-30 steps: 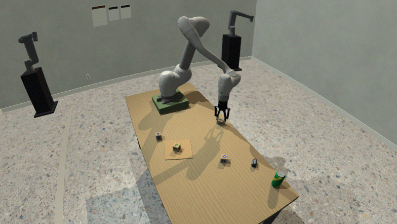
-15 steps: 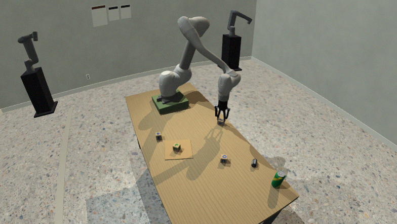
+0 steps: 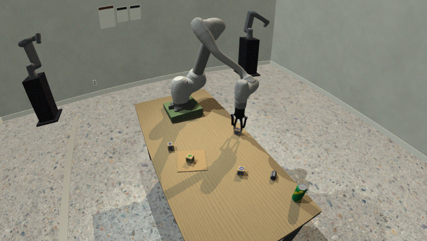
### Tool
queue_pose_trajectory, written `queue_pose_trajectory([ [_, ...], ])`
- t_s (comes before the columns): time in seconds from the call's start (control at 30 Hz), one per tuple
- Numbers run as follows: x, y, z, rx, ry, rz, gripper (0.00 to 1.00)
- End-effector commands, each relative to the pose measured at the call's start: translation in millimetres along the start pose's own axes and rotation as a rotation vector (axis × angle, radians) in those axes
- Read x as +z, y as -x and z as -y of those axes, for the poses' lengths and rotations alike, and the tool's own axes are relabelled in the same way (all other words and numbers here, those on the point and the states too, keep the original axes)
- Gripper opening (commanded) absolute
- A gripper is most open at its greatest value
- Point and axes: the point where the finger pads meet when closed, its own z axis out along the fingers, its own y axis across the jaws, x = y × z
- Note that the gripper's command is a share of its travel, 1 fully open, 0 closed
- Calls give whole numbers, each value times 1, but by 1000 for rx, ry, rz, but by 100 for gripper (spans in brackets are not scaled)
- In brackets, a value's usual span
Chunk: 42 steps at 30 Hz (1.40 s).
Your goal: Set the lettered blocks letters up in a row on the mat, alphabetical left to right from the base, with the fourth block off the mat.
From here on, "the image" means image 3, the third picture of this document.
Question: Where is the tan mat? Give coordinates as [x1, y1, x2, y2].
[177, 150, 208, 172]

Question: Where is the green drink can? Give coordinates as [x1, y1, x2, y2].
[292, 183, 307, 202]

